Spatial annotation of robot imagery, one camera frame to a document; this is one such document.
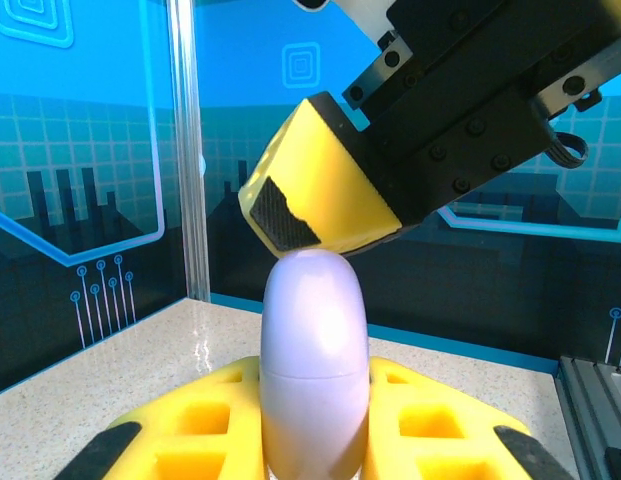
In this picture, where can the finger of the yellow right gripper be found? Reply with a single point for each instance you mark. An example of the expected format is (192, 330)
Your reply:
(330, 190)

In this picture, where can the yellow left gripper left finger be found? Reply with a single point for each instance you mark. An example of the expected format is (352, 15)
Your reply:
(200, 425)

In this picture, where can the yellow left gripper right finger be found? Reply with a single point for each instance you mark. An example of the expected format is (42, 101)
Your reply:
(430, 425)

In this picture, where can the purple earbud charging case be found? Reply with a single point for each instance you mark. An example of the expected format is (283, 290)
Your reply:
(315, 350)

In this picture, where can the aluminium frame post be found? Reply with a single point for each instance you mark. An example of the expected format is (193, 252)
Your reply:
(187, 150)

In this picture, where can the aluminium mounting rail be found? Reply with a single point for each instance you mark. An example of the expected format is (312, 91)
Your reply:
(595, 415)

